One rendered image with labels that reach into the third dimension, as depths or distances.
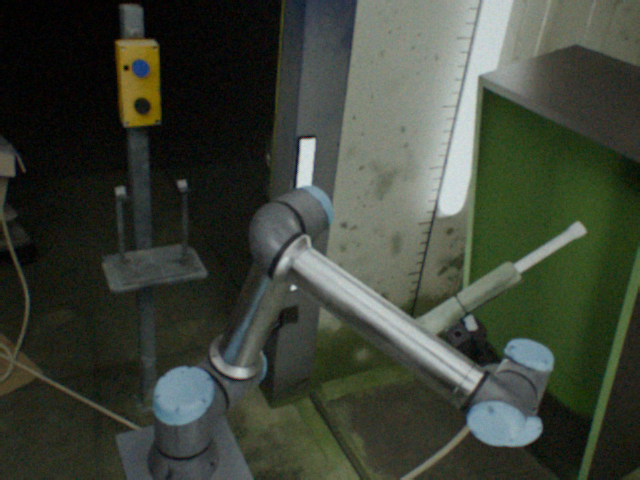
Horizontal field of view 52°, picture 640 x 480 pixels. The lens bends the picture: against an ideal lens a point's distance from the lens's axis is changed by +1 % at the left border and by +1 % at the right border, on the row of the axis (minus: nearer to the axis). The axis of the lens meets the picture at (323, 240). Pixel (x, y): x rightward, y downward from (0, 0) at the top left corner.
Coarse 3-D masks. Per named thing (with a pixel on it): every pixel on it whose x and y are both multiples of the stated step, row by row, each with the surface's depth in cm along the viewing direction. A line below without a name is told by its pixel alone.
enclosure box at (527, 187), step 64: (512, 64) 178; (576, 64) 174; (512, 128) 191; (576, 128) 150; (512, 192) 206; (576, 192) 206; (512, 256) 223; (576, 256) 216; (512, 320) 243; (576, 320) 227; (576, 384) 239; (576, 448) 217
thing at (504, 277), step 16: (576, 224) 150; (560, 240) 150; (528, 256) 153; (544, 256) 152; (496, 272) 154; (512, 272) 152; (480, 288) 154; (496, 288) 153; (448, 304) 157; (464, 304) 155; (480, 304) 155; (416, 320) 158; (432, 320) 157; (448, 320) 156
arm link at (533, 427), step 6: (534, 414) 130; (528, 420) 128; (534, 420) 128; (540, 420) 130; (528, 426) 129; (534, 426) 129; (540, 426) 130; (522, 432) 130; (528, 432) 130; (534, 432) 130; (516, 438) 131; (522, 438) 131; (528, 438) 131; (534, 438) 131; (510, 444) 132; (516, 444) 132; (522, 444) 132
